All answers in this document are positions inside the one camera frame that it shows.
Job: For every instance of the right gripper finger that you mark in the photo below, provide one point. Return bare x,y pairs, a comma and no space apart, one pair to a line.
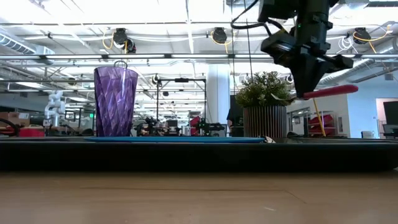
306,81

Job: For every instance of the blue round plate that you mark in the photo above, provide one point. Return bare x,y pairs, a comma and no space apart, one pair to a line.
174,139

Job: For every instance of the purple faceted plastic cup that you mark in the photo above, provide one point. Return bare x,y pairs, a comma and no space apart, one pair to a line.
115,102

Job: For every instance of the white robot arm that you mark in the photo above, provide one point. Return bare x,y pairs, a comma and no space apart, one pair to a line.
55,107

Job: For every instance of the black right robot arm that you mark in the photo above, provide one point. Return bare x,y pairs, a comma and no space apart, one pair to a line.
314,15

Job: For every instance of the shelf with red bins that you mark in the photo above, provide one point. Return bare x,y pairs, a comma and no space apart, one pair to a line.
195,123
323,119

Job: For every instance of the small plant in ribbed pot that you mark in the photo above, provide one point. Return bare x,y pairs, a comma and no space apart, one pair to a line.
264,121

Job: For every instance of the person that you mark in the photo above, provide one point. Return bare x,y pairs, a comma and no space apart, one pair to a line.
236,124

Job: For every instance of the white round column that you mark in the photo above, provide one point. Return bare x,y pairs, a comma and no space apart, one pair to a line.
217,93

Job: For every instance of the red box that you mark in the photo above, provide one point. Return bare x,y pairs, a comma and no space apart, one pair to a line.
31,132

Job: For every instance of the cardboard box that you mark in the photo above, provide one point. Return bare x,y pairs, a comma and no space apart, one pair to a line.
15,118

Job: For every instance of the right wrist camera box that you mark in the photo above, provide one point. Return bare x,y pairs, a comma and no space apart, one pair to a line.
280,48

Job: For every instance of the black wall screen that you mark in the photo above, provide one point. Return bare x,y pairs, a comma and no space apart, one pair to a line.
391,112

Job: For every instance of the black metal frame rig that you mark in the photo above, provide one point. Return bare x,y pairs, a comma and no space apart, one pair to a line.
182,80

